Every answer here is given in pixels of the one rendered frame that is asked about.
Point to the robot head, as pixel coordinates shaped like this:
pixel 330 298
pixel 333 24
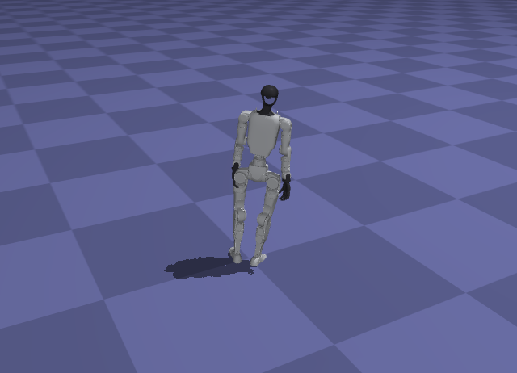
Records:
pixel 270 92

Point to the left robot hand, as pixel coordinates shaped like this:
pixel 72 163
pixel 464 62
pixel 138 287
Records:
pixel 234 168

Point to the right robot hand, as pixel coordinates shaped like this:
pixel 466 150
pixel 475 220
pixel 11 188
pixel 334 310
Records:
pixel 285 188

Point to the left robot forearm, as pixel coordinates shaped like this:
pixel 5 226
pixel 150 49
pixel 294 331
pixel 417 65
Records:
pixel 237 156

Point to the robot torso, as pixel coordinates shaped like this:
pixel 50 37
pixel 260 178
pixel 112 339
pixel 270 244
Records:
pixel 262 136

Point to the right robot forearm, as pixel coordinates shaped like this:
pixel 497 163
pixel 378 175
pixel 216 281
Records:
pixel 285 164

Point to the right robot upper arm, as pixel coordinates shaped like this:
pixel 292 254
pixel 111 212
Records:
pixel 286 126

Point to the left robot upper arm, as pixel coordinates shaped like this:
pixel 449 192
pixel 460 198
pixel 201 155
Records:
pixel 242 127

